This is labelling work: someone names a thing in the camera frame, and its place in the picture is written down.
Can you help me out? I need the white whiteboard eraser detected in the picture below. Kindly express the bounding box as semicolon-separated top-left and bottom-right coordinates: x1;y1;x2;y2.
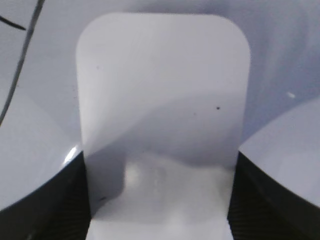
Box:
76;12;251;240

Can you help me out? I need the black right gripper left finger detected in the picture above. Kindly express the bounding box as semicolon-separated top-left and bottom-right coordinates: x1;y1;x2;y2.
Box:
0;152;92;240

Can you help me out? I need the white framed whiteboard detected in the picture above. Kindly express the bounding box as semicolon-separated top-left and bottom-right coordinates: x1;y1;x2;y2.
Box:
0;0;320;211

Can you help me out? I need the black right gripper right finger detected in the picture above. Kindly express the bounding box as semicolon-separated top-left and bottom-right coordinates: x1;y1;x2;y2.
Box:
227;152;320;240

